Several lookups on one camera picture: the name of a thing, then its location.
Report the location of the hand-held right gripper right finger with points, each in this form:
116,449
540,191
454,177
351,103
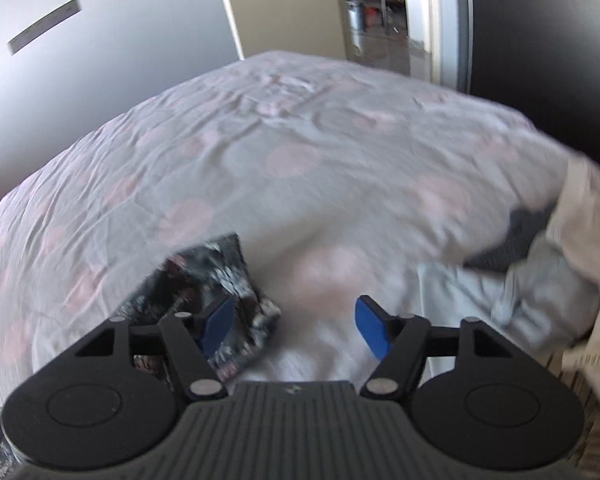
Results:
373,331

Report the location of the grey wall strip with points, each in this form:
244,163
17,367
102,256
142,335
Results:
45,26

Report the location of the bed with pink-dotted sheet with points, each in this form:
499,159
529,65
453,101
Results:
290,170

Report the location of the cream white garment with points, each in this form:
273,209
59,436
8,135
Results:
587,220

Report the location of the grey garment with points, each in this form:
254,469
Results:
545,285

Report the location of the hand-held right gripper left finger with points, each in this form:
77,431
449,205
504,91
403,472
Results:
219,324

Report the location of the dark navy garment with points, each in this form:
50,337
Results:
522,232

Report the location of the beige door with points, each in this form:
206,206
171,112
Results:
285,5

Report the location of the dark floral garment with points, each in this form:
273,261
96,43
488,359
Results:
230,275

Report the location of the light blue garment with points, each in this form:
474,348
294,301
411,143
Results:
455,295

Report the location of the white door frame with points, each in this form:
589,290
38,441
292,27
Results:
447,20

